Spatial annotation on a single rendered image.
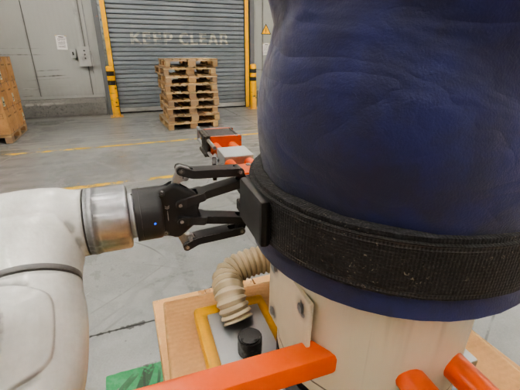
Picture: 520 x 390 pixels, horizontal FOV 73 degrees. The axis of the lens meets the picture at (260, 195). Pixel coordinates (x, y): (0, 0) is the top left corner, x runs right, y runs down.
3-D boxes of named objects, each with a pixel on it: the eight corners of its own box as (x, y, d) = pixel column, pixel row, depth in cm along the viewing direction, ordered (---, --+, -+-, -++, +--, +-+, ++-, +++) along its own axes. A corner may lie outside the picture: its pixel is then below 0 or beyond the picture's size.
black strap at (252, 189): (631, 261, 23) (658, 207, 22) (323, 353, 16) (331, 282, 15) (401, 160, 43) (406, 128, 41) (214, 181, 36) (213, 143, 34)
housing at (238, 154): (255, 174, 73) (255, 154, 71) (224, 178, 71) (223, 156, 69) (245, 164, 79) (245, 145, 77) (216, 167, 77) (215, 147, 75)
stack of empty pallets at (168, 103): (222, 126, 717) (219, 58, 667) (167, 131, 679) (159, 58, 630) (206, 117, 828) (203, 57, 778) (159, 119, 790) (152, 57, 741)
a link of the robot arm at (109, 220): (96, 236, 53) (137, 229, 55) (92, 268, 45) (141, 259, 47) (84, 179, 49) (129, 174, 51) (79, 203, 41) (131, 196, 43)
